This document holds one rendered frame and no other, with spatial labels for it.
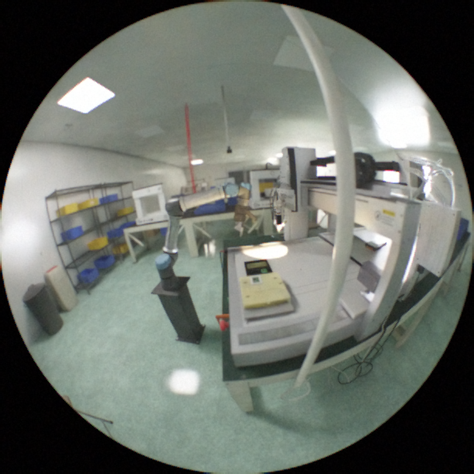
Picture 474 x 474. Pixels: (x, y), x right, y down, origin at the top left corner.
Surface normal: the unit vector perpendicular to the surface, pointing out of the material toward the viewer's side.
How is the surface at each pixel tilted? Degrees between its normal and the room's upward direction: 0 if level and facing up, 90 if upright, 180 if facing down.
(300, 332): 0
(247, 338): 0
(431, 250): 90
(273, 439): 0
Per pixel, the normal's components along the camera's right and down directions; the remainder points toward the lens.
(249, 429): -0.10, -0.94
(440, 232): -0.99, 0.11
